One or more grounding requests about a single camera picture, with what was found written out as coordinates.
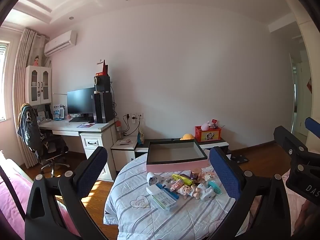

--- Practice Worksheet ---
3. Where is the pink blanket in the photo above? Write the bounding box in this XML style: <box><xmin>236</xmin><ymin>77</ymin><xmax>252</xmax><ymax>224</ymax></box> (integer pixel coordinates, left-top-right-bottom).
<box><xmin>0</xmin><ymin>172</ymin><xmax>80</xmax><ymax>240</ymax></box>

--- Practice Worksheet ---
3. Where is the white wall socket strip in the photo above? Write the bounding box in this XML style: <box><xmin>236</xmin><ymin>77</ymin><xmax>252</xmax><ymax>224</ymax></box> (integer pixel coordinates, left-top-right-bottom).
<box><xmin>130</xmin><ymin>112</ymin><xmax>144</xmax><ymax>124</ymax></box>

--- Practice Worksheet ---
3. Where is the blue white box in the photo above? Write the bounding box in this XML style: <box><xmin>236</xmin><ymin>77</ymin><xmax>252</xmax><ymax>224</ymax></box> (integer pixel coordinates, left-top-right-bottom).
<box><xmin>53</xmin><ymin>106</ymin><xmax>66</xmax><ymax>120</ymax></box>

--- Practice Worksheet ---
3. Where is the teal plastic item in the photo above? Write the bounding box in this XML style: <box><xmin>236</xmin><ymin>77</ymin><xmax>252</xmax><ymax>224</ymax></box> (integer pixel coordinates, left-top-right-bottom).
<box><xmin>207</xmin><ymin>180</ymin><xmax>222</xmax><ymax>195</ymax></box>

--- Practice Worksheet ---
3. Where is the white green-label carton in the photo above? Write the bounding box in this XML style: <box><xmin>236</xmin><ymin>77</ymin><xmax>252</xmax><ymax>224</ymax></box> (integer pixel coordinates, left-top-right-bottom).
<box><xmin>147</xmin><ymin>187</ymin><xmax>179</xmax><ymax>211</ymax></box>

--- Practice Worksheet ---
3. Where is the red paper bag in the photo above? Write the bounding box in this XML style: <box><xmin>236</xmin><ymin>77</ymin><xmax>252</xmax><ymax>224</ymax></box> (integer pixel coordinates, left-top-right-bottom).
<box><xmin>96</xmin><ymin>59</ymin><xmax>109</xmax><ymax>77</ymax></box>

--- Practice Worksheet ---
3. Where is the red storage crate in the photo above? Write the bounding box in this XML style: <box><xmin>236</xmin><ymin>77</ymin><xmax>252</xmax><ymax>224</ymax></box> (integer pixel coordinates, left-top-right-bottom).
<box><xmin>195</xmin><ymin>125</ymin><xmax>222</xmax><ymax>143</ymax></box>

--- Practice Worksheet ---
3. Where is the white side cabinet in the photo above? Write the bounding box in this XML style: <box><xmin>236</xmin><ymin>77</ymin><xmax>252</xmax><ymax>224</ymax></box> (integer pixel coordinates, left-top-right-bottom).
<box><xmin>111</xmin><ymin>136</ymin><xmax>139</xmax><ymax>180</ymax></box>

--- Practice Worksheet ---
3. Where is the black computer monitor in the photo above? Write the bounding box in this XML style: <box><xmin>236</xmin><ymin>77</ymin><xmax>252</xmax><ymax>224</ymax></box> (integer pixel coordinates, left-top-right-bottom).
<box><xmin>67</xmin><ymin>87</ymin><xmax>95</xmax><ymax>117</ymax></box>

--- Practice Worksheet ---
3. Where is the dark printed jacket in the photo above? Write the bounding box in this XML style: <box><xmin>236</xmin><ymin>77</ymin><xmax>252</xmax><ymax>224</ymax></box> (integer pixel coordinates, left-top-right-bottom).
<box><xmin>17</xmin><ymin>103</ymin><xmax>43</xmax><ymax>155</ymax></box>

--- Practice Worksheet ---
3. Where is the pale pink sheet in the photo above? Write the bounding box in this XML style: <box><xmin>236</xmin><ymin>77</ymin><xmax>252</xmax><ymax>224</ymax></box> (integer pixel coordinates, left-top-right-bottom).
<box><xmin>282</xmin><ymin>170</ymin><xmax>320</xmax><ymax>230</ymax></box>

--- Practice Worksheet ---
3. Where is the white desk with drawers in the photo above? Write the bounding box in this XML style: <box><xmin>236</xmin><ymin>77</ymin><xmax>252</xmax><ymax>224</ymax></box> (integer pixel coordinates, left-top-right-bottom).
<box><xmin>37</xmin><ymin>119</ymin><xmax>118</xmax><ymax>180</ymax></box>

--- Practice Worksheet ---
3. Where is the black power cable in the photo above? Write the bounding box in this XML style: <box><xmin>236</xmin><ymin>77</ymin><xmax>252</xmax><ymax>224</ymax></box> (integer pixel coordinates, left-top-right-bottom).
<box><xmin>122</xmin><ymin>114</ymin><xmax>140</xmax><ymax>136</ymax></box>

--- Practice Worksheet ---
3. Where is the white glass-door cabinet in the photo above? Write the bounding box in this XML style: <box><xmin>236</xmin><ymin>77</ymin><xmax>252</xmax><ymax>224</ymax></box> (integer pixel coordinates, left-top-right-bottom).
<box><xmin>25</xmin><ymin>65</ymin><xmax>52</xmax><ymax>107</ymax></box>

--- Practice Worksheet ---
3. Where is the black floor scale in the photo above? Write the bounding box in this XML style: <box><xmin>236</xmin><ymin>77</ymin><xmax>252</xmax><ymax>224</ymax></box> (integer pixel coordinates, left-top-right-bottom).
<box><xmin>230</xmin><ymin>154</ymin><xmax>248</xmax><ymax>165</ymax></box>

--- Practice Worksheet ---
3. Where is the white-haired doll figurine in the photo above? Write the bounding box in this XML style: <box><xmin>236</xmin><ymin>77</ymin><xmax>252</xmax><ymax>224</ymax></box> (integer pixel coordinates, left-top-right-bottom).
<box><xmin>176</xmin><ymin>184</ymin><xmax>201</xmax><ymax>200</ymax></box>

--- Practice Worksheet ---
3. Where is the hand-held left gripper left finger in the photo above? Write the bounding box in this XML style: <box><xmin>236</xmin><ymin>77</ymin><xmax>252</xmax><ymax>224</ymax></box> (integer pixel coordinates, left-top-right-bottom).
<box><xmin>25</xmin><ymin>146</ymin><xmax>112</xmax><ymax>240</ymax></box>

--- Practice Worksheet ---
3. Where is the dark-topped low table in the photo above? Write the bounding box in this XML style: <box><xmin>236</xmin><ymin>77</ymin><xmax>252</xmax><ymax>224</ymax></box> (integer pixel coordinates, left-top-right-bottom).
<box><xmin>135</xmin><ymin>137</ymin><xmax>230</xmax><ymax>159</ymax></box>

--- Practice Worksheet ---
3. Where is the red-capped bottle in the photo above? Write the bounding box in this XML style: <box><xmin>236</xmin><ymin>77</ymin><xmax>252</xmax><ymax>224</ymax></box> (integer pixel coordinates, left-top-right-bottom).
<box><xmin>116</xmin><ymin>120</ymin><xmax>124</xmax><ymax>140</ymax></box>

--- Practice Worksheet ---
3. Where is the blue flat box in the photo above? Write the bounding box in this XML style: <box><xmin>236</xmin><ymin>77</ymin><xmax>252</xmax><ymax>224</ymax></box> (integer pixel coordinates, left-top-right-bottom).
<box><xmin>156</xmin><ymin>183</ymin><xmax>179</xmax><ymax>198</ymax></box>

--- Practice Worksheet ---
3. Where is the pink box with dark rim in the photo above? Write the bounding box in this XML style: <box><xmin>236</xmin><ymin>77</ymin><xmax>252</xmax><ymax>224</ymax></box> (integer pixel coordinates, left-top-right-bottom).
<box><xmin>146</xmin><ymin>140</ymin><xmax>209</xmax><ymax>173</ymax></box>

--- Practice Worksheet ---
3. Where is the black computer tower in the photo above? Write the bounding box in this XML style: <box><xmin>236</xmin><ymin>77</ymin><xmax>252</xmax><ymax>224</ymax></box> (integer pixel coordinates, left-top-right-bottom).
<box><xmin>94</xmin><ymin>91</ymin><xmax>114</xmax><ymax>124</ymax></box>

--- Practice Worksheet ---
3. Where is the black office chair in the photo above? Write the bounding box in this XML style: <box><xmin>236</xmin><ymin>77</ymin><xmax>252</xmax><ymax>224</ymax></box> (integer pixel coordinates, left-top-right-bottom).
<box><xmin>17</xmin><ymin>103</ymin><xmax>70</xmax><ymax>178</ymax></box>

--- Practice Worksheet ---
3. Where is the white round device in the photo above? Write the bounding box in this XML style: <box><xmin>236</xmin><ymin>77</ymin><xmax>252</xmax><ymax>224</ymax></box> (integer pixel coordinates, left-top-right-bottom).
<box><xmin>146</xmin><ymin>171</ymin><xmax>163</xmax><ymax>187</ymax></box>

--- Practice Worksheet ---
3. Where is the white air conditioner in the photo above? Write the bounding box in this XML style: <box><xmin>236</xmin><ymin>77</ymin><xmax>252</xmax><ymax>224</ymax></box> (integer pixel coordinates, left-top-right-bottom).
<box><xmin>44</xmin><ymin>30</ymin><xmax>77</xmax><ymax>57</ymax></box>

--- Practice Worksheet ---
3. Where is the window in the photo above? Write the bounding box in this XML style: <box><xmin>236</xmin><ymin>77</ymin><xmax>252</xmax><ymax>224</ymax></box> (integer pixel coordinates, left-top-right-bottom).
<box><xmin>0</xmin><ymin>40</ymin><xmax>10</xmax><ymax>122</ymax></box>

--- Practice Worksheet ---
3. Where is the black speaker box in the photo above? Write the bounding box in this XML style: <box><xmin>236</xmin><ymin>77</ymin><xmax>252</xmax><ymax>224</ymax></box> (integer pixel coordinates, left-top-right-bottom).
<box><xmin>94</xmin><ymin>75</ymin><xmax>111</xmax><ymax>93</ymax></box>

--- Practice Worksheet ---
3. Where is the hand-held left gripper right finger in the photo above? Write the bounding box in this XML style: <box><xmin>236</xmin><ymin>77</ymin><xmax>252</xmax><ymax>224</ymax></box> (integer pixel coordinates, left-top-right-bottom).
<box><xmin>200</xmin><ymin>147</ymin><xmax>294</xmax><ymax>240</ymax></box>

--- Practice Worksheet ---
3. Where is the white room door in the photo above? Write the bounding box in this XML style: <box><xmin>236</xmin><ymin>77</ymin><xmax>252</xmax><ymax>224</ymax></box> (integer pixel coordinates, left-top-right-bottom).
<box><xmin>290</xmin><ymin>55</ymin><xmax>299</xmax><ymax>133</ymax></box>

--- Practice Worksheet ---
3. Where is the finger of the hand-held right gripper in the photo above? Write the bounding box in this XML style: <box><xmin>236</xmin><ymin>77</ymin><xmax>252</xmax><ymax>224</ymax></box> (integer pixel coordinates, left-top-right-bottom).
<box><xmin>304</xmin><ymin>117</ymin><xmax>320</xmax><ymax>139</ymax></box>
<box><xmin>274</xmin><ymin>126</ymin><xmax>309</xmax><ymax>155</ymax></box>

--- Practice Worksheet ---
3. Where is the white animal figurine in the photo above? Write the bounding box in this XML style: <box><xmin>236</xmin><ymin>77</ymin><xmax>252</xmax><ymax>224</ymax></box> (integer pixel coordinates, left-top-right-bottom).
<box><xmin>200</xmin><ymin>189</ymin><xmax>216</xmax><ymax>202</ymax></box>

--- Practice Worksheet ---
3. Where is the yellow highlighter pen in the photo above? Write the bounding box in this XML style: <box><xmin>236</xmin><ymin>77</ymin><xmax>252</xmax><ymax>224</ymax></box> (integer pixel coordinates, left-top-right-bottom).
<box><xmin>172</xmin><ymin>173</ymin><xmax>193</xmax><ymax>182</ymax></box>

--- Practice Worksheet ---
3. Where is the person's right hand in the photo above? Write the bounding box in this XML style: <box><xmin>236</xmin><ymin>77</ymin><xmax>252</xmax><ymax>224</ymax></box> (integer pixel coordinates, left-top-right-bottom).
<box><xmin>294</xmin><ymin>200</ymin><xmax>320</xmax><ymax>240</ymax></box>

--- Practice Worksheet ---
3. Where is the pink plastic trinket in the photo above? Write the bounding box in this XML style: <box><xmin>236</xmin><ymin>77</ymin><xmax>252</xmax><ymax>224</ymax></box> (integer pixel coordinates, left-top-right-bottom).
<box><xmin>170</xmin><ymin>180</ymin><xmax>183</xmax><ymax>192</ymax></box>

